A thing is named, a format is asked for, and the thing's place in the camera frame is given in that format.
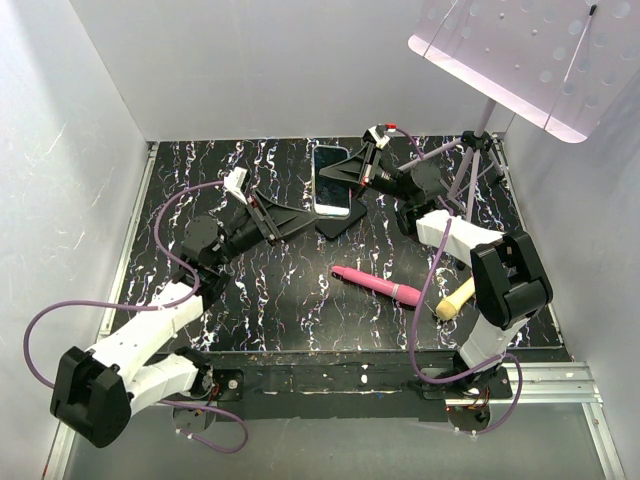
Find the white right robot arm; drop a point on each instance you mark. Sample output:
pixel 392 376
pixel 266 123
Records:
pixel 510 282

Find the cream wooden toy microphone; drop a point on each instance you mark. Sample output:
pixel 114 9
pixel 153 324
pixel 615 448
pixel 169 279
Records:
pixel 450 306

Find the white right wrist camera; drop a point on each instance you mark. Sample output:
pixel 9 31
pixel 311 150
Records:
pixel 379 135

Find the pink toy microphone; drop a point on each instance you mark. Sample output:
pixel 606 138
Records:
pixel 402 293

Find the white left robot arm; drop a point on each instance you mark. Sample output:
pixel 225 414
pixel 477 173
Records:
pixel 98 390

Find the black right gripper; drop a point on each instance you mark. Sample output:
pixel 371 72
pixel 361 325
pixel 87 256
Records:
pixel 359 168

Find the phone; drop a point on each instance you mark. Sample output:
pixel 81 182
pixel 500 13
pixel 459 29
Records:
pixel 329 198

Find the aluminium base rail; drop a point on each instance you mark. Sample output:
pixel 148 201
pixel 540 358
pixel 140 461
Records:
pixel 557 430

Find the lilac music stand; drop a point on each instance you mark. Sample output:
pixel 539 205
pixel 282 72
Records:
pixel 559 65

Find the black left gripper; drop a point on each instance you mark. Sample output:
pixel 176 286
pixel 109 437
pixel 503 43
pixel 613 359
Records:
pixel 274 220

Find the black smartphone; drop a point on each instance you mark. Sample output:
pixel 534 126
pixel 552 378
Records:
pixel 332 228

